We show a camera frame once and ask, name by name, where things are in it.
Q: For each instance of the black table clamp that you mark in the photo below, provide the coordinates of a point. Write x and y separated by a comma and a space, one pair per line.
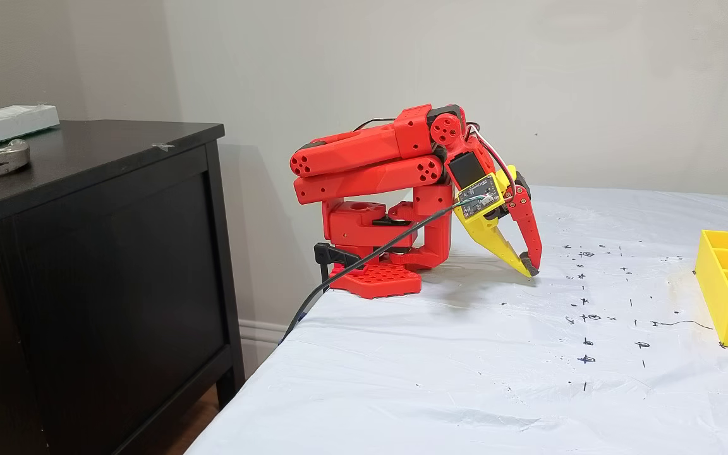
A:
339, 256

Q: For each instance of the white flat box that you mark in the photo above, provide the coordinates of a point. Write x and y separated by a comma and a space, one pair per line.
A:
4, 123

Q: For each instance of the black wooden cabinet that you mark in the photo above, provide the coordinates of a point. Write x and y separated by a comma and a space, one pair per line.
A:
117, 284

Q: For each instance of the white plastic table cover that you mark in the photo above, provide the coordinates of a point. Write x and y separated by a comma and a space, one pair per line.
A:
433, 379

